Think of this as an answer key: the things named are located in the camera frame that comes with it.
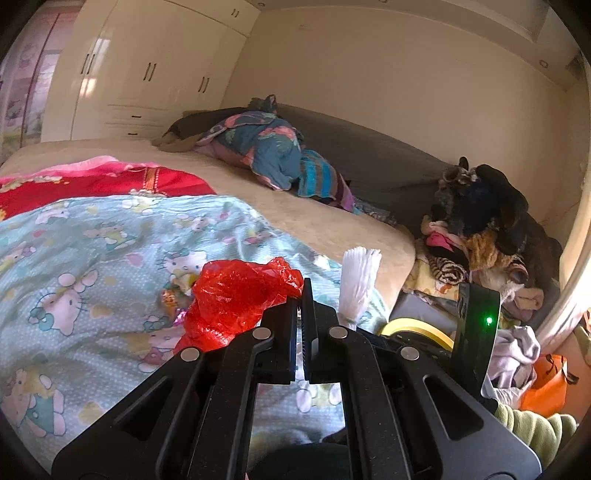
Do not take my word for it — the striped blanket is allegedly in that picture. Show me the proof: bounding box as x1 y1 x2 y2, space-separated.
295 150 358 213

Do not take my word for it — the grey headboard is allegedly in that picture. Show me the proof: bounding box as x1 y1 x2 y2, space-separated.
277 104 462 227

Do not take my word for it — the brown cloth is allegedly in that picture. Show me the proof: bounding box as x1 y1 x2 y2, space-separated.
154 107 252 151

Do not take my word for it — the yellow knitted scarf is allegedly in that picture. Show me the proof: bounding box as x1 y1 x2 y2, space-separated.
466 231 514 273

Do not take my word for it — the pink cartoon print curtain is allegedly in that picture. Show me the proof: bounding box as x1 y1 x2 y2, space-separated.
0 11 63 153

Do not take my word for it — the blue cartoon print blanket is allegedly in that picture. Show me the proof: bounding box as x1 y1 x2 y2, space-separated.
0 195 389 455

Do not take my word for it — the dark blue fuzzy garment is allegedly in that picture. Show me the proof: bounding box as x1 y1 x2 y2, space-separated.
455 182 491 236

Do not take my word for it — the blue floral quilt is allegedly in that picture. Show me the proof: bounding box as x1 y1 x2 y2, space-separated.
194 95 305 191

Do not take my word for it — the white fluffy garment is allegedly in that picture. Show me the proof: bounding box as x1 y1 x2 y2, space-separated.
480 268 523 302

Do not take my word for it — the red pink blanket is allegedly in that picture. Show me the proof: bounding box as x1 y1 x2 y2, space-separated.
0 156 218 220

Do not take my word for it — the cream wardrobe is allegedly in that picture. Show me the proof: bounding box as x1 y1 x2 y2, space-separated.
41 0 262 141

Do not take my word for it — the beige bed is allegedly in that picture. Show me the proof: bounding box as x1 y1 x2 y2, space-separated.
0 138 416 310

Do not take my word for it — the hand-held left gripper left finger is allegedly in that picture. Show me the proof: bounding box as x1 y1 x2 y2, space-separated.
51 295 301 480

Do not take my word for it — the yellow rimmed black trash bin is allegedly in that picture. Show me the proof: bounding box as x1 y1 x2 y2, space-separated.
376 318 458 365

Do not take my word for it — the lilac garment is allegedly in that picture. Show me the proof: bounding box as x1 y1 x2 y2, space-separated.
487 325 542 389

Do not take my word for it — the black garment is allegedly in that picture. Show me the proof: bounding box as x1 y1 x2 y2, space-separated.
475 164 563 288

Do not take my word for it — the pink garment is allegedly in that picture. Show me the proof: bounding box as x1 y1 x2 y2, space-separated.
425 222 467 253

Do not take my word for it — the white cloth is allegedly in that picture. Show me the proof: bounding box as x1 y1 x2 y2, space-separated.
481 383 523 408

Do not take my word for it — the zebra striped cloth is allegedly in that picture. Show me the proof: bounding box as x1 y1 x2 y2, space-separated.
427 254 470 285

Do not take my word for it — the yellow cartoon print blanket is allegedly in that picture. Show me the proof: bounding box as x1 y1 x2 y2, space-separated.
406 258 458 301

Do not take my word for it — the dark patterned cloth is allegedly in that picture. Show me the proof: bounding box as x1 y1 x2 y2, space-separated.
355 200 398 227

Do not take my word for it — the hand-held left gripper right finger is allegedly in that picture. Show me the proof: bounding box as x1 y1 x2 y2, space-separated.
301 278 542 480

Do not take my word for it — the orange bag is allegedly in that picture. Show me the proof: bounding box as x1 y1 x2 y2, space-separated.
519 353 579 418

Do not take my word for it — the red plastic bag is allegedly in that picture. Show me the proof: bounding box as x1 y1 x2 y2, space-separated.
174 258 304 354

